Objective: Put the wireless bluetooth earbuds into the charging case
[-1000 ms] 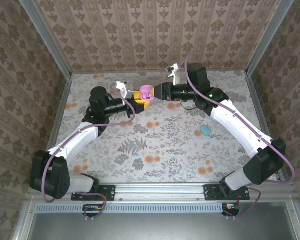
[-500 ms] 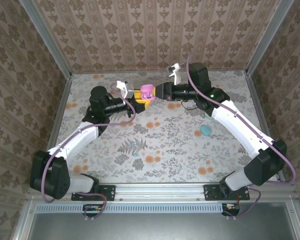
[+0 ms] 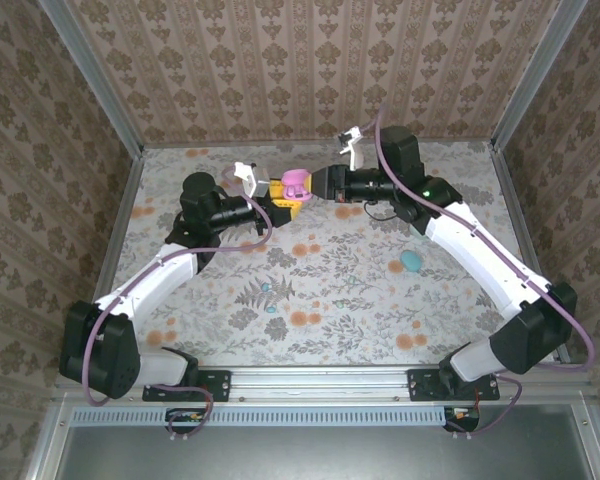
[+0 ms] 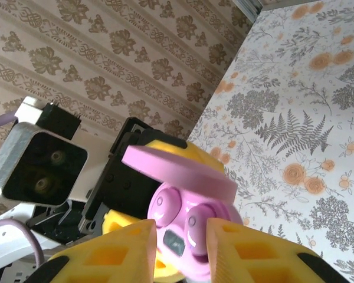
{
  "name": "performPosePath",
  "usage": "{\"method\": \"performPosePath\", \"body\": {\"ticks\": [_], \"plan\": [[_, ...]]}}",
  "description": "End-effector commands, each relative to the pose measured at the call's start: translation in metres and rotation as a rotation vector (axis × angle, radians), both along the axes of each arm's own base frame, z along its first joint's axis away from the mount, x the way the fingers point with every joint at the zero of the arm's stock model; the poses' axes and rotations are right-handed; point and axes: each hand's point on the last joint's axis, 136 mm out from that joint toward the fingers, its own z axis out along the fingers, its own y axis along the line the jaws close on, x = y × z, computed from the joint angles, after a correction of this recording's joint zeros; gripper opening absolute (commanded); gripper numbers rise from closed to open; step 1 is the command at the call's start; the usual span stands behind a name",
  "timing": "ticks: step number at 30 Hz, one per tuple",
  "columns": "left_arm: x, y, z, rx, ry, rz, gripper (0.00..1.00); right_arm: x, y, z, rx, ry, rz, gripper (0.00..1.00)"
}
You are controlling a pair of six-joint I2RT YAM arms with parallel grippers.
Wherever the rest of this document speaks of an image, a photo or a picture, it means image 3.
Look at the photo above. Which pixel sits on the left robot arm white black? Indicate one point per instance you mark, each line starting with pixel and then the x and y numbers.
pixel 150 282

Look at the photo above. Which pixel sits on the mint green earbud charging case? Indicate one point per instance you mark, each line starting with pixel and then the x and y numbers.
pixel 419 234

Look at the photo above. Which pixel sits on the floral table cloth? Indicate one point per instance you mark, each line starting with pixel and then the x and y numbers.
pixel 380 325

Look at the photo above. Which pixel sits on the black connector box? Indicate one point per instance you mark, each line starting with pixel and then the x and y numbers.
pixel 467 422
pixel 185 422

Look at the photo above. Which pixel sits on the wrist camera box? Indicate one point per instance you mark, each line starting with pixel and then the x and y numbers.
pixel 252 182
pixel 354 150

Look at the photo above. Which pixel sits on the wide aluminium extrusion beam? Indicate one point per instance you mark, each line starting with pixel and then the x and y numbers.
pixel 320 385

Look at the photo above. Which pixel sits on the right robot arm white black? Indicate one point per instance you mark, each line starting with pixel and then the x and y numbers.
pixel 480 250

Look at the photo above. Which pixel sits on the blue earbud charging case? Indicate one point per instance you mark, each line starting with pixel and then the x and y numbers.
pixel 411 261

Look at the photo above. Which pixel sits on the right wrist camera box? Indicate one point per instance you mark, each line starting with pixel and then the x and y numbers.
pixel 354 150

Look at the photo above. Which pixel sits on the grey metal sheet panel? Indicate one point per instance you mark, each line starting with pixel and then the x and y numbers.
pixel 320 455

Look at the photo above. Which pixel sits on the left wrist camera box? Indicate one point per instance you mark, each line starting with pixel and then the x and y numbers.
pixel 252 182

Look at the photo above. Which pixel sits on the aluminium table edge rail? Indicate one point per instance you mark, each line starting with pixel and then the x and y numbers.
pixel 514 200
pixel 123 210

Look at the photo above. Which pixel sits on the aluminium frame post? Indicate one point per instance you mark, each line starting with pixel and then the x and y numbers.
pixel 94 75
pixel 536 75

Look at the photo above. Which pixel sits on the pink earbud charging case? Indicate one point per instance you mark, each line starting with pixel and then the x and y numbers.
pixel 297 177

